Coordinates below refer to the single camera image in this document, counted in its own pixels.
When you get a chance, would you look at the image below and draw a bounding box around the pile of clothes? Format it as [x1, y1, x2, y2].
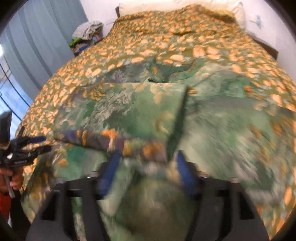
[69, 21, 103, 56]

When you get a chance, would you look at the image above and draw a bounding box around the grey blue curtain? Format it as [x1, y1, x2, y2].
[1, 1, 87, 99]

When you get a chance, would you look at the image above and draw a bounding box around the dark wooden bed frame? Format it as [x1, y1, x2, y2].
[248, 33, 278, 60]

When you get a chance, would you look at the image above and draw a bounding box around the olive orange floral bedspread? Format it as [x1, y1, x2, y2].
[20, 4, 295, 240]

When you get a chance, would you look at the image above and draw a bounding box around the white pillow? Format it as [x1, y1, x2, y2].
[116, 0, 246, 29]

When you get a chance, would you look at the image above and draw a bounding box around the green landscape print garment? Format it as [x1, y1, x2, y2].
[21, 58, 295, 240]

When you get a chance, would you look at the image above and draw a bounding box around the person's left hand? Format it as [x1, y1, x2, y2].
[0, 167, 24, 194]

